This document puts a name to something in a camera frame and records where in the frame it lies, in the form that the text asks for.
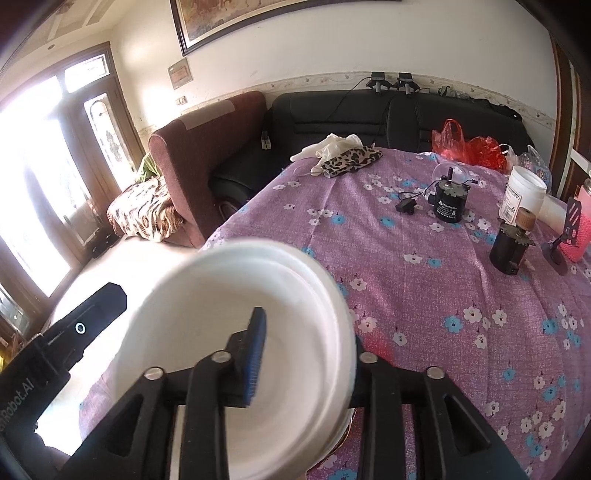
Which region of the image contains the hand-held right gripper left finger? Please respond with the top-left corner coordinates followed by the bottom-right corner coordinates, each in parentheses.
top-left (58, 307), bottom-right (269, 480)

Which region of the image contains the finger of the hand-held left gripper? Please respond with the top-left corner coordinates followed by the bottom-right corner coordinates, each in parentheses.
top-left (43, 282), bottom-right (129, 366)

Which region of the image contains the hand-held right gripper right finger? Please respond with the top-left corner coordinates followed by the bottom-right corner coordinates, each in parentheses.
top-left (344, 335), bottom-right (532, 480)

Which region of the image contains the purple floral tablecloth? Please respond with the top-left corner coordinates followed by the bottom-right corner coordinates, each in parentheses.
top-left (78, 147), bottom-right (591, 480)

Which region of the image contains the patterned blanket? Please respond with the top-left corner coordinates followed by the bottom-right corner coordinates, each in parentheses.
top-left (107, 178), bottom-right (178, 243)

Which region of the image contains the green cloth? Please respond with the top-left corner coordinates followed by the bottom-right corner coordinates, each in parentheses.
top-left (136, 154), bottom-right (160, 182)

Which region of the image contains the dark bottle with cork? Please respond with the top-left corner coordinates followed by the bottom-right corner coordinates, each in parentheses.
top-left (489, 208), bottom-right (536, 278)

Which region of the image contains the wooden glass door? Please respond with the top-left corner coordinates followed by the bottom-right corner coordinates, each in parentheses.
top-left (0, 41), bottom-right (144, 296)

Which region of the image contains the black motor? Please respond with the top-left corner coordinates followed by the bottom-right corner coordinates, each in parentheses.
top-left (427, 173), bottom-right (472, 224)

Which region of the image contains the maroon armchair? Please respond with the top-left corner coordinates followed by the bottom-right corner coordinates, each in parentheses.
top-left (148, 91), bottom-right (269, 247)

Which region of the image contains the leopard print cloth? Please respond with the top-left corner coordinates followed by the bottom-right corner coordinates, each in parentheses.
top-left (321, 145), bottom-right (384, 180)

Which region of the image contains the clear plastic dome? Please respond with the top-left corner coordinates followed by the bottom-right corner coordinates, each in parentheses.
top-left (431, 161), bottom-right (469, 185)

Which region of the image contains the white glove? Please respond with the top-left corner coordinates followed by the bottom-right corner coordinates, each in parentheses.
top-left (290, 133), bottom-right (363, 176)

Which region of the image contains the white plastic jar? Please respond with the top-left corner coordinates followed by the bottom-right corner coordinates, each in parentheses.
top-left (501, 166), bottom-right (548, 222)

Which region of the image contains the black leather sofa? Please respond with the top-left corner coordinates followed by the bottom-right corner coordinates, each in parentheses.
top-left (210, 90), bottom-right (532, 217)

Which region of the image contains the red plastic bag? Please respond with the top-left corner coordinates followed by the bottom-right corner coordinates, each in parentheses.
top-left (431, 119), bottom-right (509, 174)

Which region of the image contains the black phone stand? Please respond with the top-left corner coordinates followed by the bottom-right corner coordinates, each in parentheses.
top-left (542, 196), bottom-right (587, 278)

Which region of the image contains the pink bottle with knit sleeve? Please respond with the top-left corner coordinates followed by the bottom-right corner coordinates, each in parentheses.
top-left (561, 178), bottom-right (591, 264)

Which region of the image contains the clear plastic bag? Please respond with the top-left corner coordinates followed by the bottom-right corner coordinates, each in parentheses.
top-left (505, 145), bottom-right (555, 190)

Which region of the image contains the framed picture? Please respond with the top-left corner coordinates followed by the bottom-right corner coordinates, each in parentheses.
top-left (170, 0), bottom-right (402, 57)

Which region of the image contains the wall plaque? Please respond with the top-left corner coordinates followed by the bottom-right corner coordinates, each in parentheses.
top-left (167, 58), bottom-right (192, 90)

